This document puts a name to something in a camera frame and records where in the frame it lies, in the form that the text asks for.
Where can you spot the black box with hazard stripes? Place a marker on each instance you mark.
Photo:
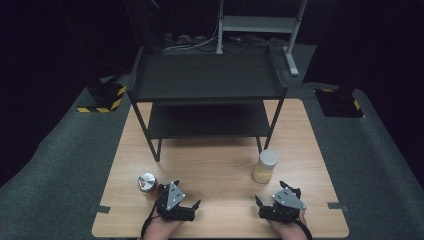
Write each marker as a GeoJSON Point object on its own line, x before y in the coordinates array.
{"type": "Point", "coordinates": [340, 103]}
{"type": "Point", "coordinates": [106, 96]}

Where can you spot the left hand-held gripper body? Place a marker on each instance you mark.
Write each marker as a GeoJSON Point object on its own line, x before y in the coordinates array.
{"type": "Point", "coordinates": [170, 206]}

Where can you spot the grey metal stand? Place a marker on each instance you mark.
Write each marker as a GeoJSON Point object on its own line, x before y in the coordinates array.
{"type": "Point", "coordinates": [256, 24]}

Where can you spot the black two-tier metal shelf rack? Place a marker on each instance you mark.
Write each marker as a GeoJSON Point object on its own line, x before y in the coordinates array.
{"type": "Point", "coordinates": [208, 86]}

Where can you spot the yellowish jar with white lid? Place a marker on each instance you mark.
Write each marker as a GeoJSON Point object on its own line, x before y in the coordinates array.
{"type": "Point", "coordinates": [265, 166]}

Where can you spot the person's right hand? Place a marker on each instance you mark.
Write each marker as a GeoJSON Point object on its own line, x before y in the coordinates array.
{"type": "Point", "coordinates": [288, 230]}

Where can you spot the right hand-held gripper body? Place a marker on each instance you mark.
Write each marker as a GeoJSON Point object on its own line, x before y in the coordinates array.
{"type": "Point", "coordinates": [283, 206]}

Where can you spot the person's left hand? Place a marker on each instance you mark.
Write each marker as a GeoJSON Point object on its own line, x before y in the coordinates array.
{"type": "Point", "coordinates": [160, 228]}

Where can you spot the grey tape piece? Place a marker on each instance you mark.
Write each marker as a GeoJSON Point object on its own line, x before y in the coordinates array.
{"type": "Point", "coordinates": [100, 208]}
{"type": "Point", "coordinates": [338, 206]}

